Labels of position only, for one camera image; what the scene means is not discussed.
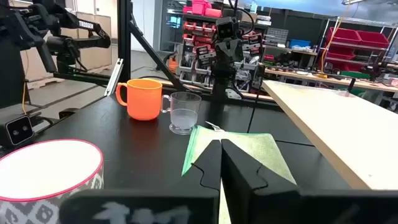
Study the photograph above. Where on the large red storage bin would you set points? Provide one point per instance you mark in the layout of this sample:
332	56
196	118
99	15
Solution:
343	35
340	53
373	40

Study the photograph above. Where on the black diagonal frame strut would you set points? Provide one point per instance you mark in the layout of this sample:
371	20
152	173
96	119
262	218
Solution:
155	56

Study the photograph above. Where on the black background robot arm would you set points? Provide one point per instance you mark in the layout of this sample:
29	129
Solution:
62	21

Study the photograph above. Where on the clear plastic cup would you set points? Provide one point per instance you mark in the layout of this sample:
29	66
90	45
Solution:
183	121

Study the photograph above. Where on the green microfibre cloth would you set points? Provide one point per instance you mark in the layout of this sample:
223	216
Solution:
261	146

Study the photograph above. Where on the orange plastic mug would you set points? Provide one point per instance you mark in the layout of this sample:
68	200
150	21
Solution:
143	99

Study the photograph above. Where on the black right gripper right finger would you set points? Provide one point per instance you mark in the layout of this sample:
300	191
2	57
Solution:
264	202

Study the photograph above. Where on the black table-level camera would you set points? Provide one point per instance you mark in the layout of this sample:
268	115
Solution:
18	130

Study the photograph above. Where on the wooden shelf with black legs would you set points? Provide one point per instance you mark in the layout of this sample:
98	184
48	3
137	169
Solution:
342	130

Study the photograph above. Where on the silver aluminium bracket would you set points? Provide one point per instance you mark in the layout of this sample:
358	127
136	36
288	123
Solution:
113	77

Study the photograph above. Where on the blue storage bin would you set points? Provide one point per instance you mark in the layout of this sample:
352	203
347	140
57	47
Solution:
299	43

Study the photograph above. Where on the pink storage box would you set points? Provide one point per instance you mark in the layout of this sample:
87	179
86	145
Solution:
202	7

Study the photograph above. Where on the wooden workbench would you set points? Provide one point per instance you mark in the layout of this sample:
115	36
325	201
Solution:
326	79

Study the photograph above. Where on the white cloth tag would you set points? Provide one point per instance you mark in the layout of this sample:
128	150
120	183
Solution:
214	126

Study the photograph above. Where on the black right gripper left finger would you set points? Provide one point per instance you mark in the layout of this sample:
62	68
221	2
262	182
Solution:
161	205

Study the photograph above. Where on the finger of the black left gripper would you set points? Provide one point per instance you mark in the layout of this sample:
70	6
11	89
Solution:
232	51
227	51

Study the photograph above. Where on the white mug patterned outside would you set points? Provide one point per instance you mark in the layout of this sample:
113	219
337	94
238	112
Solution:
46	168

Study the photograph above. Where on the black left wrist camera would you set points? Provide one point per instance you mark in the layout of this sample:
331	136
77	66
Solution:
227	28

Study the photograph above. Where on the black vertical frame post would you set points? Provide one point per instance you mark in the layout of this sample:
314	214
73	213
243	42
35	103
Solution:
124	40

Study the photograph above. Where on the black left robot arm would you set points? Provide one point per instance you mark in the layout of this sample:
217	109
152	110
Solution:
222	84

